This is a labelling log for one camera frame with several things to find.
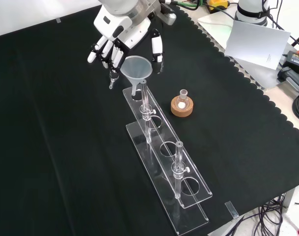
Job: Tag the small round-bottom glass flask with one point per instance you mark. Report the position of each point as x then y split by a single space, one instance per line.
182 102

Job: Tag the silver wrist camera black mount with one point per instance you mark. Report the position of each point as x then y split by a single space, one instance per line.
169 16

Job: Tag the black power adapter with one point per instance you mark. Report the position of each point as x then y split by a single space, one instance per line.
296 60

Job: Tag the yellow stop button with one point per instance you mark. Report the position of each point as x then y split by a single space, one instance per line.
218 5

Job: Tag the pale board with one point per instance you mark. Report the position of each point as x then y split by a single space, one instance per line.
257 45

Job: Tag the grey tape piece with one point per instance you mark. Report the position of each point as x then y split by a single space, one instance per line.
231 209
59 20

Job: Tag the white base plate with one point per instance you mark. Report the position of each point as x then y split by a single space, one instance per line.
213 24

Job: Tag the clear plastic funnel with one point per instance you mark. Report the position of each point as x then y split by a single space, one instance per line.
137 68

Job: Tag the clear acrylic funnel stand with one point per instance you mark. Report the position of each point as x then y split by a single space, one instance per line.
164 157

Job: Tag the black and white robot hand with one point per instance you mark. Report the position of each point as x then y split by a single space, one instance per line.
115 27

